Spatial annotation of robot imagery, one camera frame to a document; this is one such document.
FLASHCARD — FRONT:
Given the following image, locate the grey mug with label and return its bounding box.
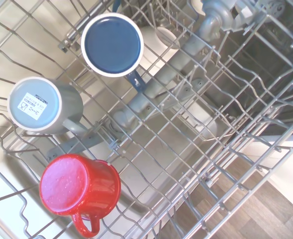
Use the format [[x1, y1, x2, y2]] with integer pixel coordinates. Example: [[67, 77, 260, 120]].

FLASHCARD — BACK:
[[6, 76, 89, 136]]

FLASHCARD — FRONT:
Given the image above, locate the navy blue mug white rim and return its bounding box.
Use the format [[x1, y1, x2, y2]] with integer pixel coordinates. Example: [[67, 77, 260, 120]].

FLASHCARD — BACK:
[[80, 12, 145, 92]]

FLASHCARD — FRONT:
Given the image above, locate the red speckled enamel mug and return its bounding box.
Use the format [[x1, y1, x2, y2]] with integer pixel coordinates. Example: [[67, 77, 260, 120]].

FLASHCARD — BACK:
[[38, 153, 122, 239]]

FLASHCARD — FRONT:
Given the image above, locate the grey wire dishwasher rack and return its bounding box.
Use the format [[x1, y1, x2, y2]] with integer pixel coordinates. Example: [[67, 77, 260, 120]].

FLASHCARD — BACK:
[[0, 0, 293, 239]]

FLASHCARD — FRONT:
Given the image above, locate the white dish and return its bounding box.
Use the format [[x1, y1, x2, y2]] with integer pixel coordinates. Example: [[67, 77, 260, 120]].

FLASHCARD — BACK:
[[139, 25, 181, 73]]

